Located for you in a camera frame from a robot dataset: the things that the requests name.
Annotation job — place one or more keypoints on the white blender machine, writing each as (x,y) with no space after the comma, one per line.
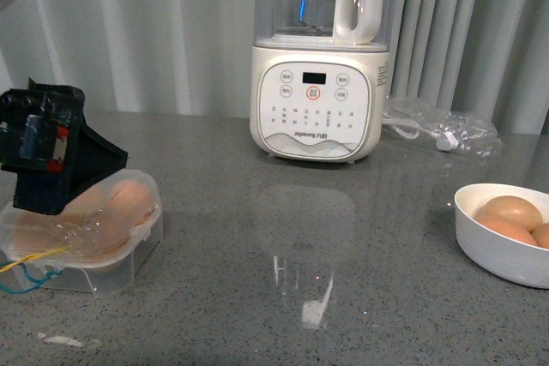
(319,77)

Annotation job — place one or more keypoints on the white bowl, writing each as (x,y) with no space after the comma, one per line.
(504,257)

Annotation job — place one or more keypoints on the brown egg left in bowl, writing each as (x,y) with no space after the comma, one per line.
(507,229)

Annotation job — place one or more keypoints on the clear plastic bag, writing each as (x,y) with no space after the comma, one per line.
(417,122)

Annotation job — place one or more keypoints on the brown egg back right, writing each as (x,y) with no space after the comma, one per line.
(129,204)

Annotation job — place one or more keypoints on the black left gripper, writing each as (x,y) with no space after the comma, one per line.
(46,142)

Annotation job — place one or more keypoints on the brown egg back left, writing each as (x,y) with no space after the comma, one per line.
(90,201)

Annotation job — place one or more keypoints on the brown egg right in bowl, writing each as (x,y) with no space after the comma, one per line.
(541,235)

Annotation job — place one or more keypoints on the brown egg front left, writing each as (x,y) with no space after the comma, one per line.
(36,233)

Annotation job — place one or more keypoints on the yellow rubber band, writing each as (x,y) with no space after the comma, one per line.
(33,257)

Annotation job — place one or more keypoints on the brown egg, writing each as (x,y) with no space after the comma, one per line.
(36,233)
(129,204)
(93,238)
(541,235)
(507,229)
(90,201)

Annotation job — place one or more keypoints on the blue rubber band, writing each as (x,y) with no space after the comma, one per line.
(25,281)

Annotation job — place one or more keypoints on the pale egg back in bowl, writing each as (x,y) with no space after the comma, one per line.
(513,209)

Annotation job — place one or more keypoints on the brown egg top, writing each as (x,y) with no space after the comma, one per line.
(93,238)

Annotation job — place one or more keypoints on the clear plastic egg box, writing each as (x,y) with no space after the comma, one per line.
(100,275)

